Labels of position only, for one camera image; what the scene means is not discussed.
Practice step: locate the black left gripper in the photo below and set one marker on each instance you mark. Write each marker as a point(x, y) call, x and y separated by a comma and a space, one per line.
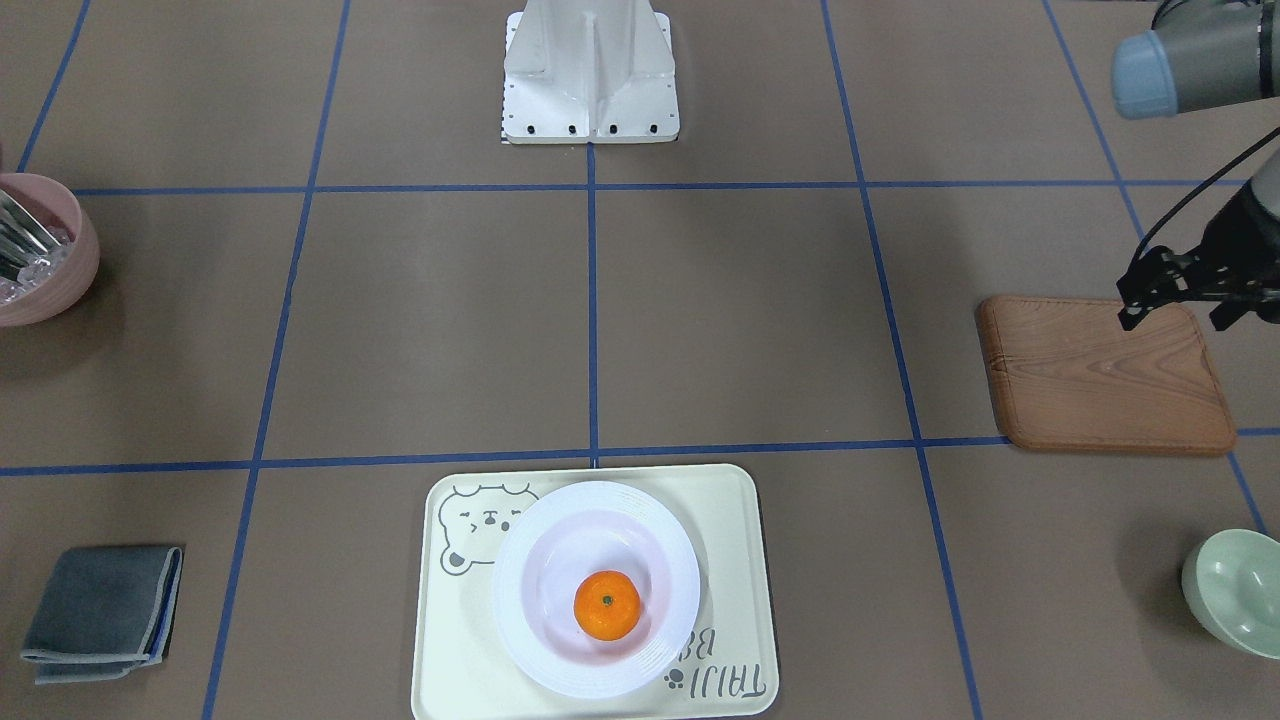
point(1252, 232)

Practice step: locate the white round plate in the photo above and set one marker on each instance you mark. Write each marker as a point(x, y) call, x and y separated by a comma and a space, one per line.
point(565, 537)

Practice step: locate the orange fruit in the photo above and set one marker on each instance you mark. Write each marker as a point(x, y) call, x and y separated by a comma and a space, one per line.
point(607, 606)

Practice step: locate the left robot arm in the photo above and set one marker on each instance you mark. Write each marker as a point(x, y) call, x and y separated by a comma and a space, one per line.
point(1200, 55)

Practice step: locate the wooden grain serving tray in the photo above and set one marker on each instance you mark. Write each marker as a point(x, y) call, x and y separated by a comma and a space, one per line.
point(1063, 376)

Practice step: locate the cream bear tray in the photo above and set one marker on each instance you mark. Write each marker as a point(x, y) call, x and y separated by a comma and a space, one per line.
point(461, 670)

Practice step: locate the light green bowl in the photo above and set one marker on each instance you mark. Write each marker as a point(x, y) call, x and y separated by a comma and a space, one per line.
point(1230, 582)

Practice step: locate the folded grey cloth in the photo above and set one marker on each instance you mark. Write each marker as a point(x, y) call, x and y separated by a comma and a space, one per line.
point(105, 611)

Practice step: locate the pink bowl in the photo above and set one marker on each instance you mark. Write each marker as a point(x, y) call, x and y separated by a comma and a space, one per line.
point(54, 205)

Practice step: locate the clear ice cubes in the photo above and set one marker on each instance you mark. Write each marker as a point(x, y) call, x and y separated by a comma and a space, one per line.
point(23, 271)

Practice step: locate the metal scoop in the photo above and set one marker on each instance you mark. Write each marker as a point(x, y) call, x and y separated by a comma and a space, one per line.
point(29, 233)

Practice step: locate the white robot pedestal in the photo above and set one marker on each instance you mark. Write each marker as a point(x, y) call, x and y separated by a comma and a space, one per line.
point(579, 72)

